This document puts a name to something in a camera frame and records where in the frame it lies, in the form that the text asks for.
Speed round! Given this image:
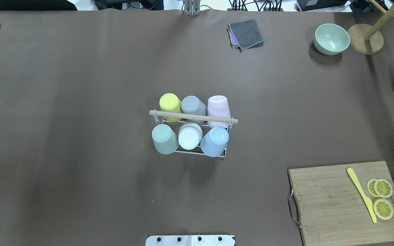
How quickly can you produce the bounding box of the pink cup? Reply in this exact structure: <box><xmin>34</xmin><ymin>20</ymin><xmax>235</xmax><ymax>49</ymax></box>
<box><xmin>207</xmin><ymin>95</ymin><xmax>231</xmax><ymax>128</ymax></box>

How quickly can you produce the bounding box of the green cup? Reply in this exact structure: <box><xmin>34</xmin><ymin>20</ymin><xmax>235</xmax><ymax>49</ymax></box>
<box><xmin>152</xmin><ymin>124</ymin><xmax>179</xmax><ymax>155</ymax></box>

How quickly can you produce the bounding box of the white cup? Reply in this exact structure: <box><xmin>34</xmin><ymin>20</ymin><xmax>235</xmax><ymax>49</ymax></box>
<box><xmin>178</xmin><ymin>122</ymin><xmax>203</xmax><ymax>150</ymax></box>

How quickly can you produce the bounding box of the grey cup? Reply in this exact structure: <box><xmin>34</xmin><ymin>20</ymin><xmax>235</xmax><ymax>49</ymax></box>
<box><xmin>181</xmin><ymin>95</ymin><xmax>207</xmax><ymax>116</ymax></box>

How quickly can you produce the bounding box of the light blue cup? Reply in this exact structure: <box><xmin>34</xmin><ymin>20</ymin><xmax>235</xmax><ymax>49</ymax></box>
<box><xmin>200</xmin><ymin>127</ymin><xmax>229</xmax><ymax>157</ymax></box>

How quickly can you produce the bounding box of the yellow cup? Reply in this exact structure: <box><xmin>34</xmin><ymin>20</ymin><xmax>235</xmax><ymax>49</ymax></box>
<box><xmin>159</xmin><ymin>93</ymin><xmax>183</xmax><ymax>113</ymax></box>

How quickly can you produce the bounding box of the purple cloth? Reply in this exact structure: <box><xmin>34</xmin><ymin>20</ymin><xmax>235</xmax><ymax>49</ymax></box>
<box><xmin>228</xmin><ymin>29</ymin><xmax>239</xmax><ymax>49</ymax></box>

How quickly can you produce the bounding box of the grey folded cloth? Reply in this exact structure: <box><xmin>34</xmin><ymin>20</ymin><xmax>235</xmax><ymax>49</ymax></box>
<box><xmin>228</xmin><ymin>19</ymin><xmax>264</xmax><ymax>51</ymax></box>

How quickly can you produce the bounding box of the mint green bowl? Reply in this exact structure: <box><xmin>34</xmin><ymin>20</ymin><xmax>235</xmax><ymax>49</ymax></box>
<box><xmin>313</xmin><ymin>23</ymin><xmax>350</xmax><ymax>55</ymax></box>

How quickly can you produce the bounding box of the bamboo cutting board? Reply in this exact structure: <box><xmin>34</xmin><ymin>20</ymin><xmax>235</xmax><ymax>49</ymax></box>
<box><xmin>288</xmin><ymin>161</ymin><xmax>394</xmax><ymax>246</ymax></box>

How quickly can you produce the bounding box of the yellow plastic knife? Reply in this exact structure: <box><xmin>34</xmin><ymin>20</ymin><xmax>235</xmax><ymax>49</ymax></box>
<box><xmin>346</xmin><ymin>167</ymin><xmax>377</xmax><ymax>223</ymax></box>

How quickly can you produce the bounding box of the lemon slice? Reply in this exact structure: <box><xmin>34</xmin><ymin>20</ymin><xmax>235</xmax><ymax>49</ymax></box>
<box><xmin>373</xmin><ymin>179</ymin><xmax>393</xmax><ymax>199</ymax></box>
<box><xmin>373</xmin><ymin>198</ymin><xmax>394</xmax><ymax>220</ymax></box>
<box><xmin>366</xmin><ymin>178</ymin><xmax>380</xmax><ymax>198</ymax></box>

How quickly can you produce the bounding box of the wooden stand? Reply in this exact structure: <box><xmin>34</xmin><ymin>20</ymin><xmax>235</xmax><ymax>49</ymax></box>
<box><xmin>347</xmin><ymin>0</ymin><xmax>394</xmax><ymax>55</ymax></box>

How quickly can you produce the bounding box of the white wire cup rack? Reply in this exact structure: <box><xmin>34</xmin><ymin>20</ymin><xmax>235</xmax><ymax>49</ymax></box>
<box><xmin>149</xmin><ymin>110</ymin><xmax>238</xmax><ymax>158</ymax></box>

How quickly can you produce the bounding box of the white metal mount base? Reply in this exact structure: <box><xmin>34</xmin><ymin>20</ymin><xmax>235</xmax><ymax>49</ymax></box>
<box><xmin>145</xmin><ymin>234</ymin><xmax>236</xmax><ymax>246</ymax></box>

